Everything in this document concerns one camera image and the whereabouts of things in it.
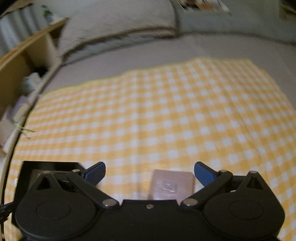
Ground white tray with items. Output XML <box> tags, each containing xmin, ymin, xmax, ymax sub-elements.
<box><xmin>175</xmin><ymin>0</ymin><xmax>231</xmax><ymax>15</ymax></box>

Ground white quilted pillow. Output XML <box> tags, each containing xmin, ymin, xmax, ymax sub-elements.
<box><xmin>58</xmin><ymin>1</ymin><xmax>177</xmax><ymax>57</ymax></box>

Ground mint tissue box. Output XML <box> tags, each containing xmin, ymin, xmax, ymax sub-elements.
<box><xmin>18</xmin><ymin>72</ymin><xmax>41</xmax><ymax>95</ymax></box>

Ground black storage box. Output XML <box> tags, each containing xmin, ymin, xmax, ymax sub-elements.
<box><xmin>11</xmin><ymin>161</ymin><xmax>85</xmax><ymax>226</ymax></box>

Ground yellow white checkered mat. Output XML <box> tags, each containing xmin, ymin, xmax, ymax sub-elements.
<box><xmin>4</xmin><ymin>58</ymin><xmax>295</xmax><ymax>240</ymax></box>

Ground green cable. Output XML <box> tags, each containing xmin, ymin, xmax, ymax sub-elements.
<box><xmin>14</xmin><ymin>122</ymin><xmax>36</xmax><ymax>134</ymax></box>

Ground pink square compact case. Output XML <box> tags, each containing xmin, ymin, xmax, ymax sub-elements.
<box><xmin>148</xmin><ymin>170</ymin><xmax>195</xmax><ymax>204</ymax></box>

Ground wooden shelf unit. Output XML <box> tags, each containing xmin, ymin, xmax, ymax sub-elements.
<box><xmin>0</xmin><ymin>17</ymin><xmax>70</xmax><ymax>151</ymax></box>

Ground purple notebook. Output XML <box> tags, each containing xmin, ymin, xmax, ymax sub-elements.
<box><xmin>9</xmin><ymin>95</ymin><xmax>32</xmax><ymax>123</ymax></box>

